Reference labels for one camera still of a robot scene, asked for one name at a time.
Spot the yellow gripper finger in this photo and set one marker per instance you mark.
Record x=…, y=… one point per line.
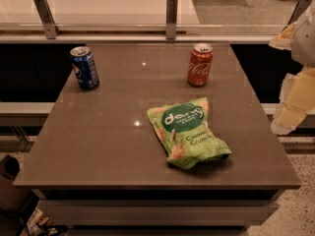
x=283, y=40
x=297, y=99

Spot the orange coke can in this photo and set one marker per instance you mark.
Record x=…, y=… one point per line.
x=201, y=58

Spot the blue pepsi can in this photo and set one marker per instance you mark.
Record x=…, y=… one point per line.
x=84, y=67

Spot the green chips bag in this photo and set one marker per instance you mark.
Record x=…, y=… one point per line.
x=183, y=131

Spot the packages under table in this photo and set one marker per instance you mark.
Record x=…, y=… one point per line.
x=40, y=224

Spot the dark bin at left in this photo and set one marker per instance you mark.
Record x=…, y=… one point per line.
x=12, y=198

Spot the right metal railing bracket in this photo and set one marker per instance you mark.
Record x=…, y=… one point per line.
x=302, y=7

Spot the metal railing bracket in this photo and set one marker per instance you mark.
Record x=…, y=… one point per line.
x=171, y=19
x=302, y=7
x=50, y=29

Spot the middle metal railing bracket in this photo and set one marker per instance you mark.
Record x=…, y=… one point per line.
x=171, y=19

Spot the left metal railing bracket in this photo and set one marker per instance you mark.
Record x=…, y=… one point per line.
x=50, y=29

